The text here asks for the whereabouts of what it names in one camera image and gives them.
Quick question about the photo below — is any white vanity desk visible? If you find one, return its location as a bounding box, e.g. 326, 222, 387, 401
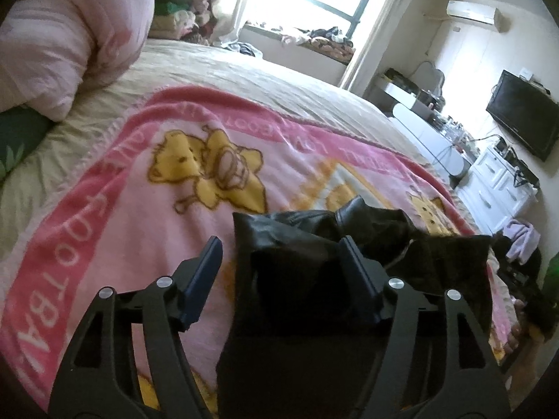
367, 81, 474, 179

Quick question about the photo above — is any green object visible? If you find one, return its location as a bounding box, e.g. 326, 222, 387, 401
542, 255, 559, 310

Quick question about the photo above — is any clothes heap on windowsill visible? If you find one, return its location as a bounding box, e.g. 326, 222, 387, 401
245, 20, 356, 59

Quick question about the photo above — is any pink printed blanket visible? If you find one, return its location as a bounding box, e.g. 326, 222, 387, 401
0, 86, 514, 419

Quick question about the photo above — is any dark cloth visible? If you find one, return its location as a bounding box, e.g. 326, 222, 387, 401
491, 233, 551, 289

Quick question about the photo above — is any green leaf-print pillow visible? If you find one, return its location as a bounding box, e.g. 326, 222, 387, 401
0, 107, 55, 184

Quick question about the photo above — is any black television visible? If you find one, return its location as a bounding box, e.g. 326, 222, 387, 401
486, 70, 559, 162

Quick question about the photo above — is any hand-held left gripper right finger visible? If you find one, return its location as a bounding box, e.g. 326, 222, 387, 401
337, 235, 511, 419

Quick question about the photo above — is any pile of folded clothes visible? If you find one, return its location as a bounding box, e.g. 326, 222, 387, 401
148, 0, 228, 46

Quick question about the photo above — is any bed with beige sheet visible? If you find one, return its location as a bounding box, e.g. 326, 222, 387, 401
0, 38, 442, 245

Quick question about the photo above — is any lavender cloth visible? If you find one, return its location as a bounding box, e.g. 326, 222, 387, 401
502, 220, 542, 265

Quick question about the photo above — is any black storage box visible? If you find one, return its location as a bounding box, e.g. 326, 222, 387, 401
380, 67, 420, 92

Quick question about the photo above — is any pink quilt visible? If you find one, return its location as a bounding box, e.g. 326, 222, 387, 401
0, 0, 155, 122

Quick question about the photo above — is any black leather jacket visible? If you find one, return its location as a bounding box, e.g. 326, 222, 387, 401
216, 196, 494, 419

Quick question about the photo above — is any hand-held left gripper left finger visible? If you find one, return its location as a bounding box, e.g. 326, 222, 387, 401
47, 236, 224, 419

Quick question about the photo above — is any white dresser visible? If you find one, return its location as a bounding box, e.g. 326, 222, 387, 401
454, 144, 540, 234

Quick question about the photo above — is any white curtain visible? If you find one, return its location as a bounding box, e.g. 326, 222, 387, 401
338, 0, 424, 92
214, 0, 254, 42

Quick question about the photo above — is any white air conditioner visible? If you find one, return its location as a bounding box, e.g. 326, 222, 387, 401
445, 0, 511, 33

